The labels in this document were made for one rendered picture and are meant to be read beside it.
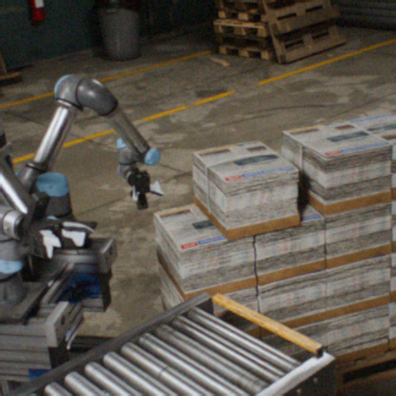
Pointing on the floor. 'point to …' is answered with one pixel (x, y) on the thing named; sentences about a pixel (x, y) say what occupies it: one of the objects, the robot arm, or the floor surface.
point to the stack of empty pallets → (249, 28)
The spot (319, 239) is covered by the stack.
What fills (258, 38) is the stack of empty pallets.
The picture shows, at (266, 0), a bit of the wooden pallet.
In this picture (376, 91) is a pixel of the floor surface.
